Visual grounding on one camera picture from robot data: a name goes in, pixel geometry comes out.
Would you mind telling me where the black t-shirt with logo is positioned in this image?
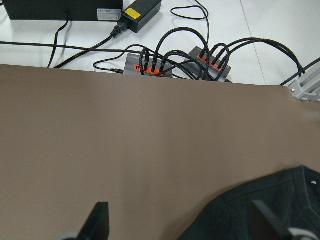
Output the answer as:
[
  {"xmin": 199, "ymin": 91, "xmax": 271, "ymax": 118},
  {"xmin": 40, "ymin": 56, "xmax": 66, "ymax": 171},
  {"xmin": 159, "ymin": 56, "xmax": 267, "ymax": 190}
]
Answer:
[{"xmin": 179, "ymin": 165, "xmax": 320, "ymax": 240}]

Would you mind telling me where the grey orange usb hub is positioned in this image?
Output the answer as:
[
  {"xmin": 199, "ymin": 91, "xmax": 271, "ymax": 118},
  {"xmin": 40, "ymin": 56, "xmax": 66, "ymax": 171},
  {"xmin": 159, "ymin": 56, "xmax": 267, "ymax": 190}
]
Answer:
[
  {"xmin": 123, "ymin": 53, "xmax": 173, "ymax": 78},
  {"xmin": 183, "ymin": 46, "xmax": 232, "ymax": 82}
]

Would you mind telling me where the black flat box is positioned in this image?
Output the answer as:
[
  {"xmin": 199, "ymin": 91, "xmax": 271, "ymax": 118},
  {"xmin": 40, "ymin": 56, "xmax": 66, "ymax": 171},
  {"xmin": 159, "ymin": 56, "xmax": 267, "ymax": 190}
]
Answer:
[{"xmin": 2, "ymin": 0, "xmax": 123, "ymax": 22}]

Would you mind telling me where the aluminium frame post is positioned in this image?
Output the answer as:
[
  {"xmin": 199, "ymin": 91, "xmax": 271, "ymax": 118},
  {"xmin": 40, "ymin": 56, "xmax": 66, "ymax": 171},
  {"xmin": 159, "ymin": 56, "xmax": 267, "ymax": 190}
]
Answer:
[{"xmin": 288, "ymin": 62, "xmax": 320, "ymax": 103}]

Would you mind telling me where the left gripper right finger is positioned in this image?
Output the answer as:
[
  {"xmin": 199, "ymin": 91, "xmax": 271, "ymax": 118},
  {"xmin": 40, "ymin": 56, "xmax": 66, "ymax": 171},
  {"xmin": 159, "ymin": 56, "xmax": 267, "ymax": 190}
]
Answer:
[{"xmin": 250, "ymin": 200, "xmax": 293, "ymax": 240}]

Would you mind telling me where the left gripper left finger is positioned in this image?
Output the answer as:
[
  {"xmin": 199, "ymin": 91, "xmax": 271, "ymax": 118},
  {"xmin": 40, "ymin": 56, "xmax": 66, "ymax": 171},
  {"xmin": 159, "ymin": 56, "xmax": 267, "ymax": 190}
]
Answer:
[{"xmin": 75, "ymin": 202, "xmax": 109, "ymax": 240}]

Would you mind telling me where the black power adapter brick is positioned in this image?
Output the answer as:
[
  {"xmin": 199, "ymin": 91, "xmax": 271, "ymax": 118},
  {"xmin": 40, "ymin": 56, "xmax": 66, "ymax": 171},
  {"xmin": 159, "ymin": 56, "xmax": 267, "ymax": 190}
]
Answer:
[{"xmin": 120, "ymin": 0, "xmax": 162, "ymax": 33}]

